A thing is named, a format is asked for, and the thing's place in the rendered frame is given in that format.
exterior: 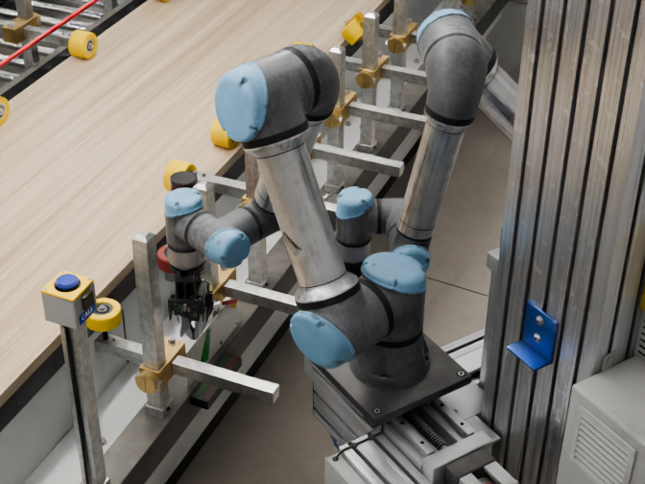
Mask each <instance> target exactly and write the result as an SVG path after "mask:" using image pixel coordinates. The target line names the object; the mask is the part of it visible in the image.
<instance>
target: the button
mask: <svg viewBox="0 0 645 484"><path fill-rule="evenodd" d="M78 283H79V280H78V277H77V276H75V275H72V274H64V275H61V276H59V277H58V278H57V279H56V286H57V287H58V288H60V289H63V290H68V289H72V288H74V287H75V286H77V285H78Z"/></svg>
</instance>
